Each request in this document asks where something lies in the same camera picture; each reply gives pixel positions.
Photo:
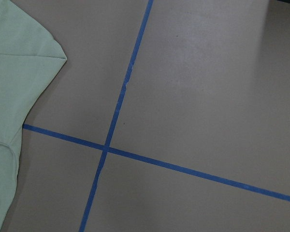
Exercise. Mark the olive green long-sleeve shirt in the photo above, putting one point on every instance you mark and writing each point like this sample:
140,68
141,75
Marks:
30,58

